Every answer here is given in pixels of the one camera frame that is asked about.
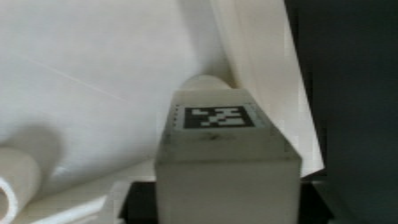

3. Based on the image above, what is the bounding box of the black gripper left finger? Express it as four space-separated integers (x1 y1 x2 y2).
119 182 158 224

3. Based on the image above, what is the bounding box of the white table leg with tag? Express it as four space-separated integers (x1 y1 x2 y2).
154 75 302 224

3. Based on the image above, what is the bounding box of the white square table top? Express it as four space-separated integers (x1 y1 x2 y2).
0 0 323 224

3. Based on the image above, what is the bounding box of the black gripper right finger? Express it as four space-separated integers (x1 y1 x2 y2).
298 180 336 224

